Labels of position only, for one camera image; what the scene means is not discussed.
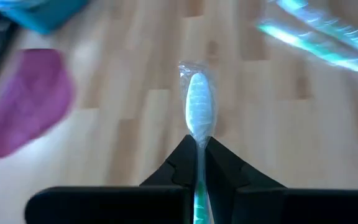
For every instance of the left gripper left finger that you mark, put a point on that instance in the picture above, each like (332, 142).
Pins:
(179, 174)

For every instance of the magenta microfibre cloth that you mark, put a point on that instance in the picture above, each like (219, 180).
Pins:
(30, 102)

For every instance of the grey-blue plastic bin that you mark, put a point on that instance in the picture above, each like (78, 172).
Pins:
(42, 12)

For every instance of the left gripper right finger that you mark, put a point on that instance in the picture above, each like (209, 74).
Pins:
(228, 180)

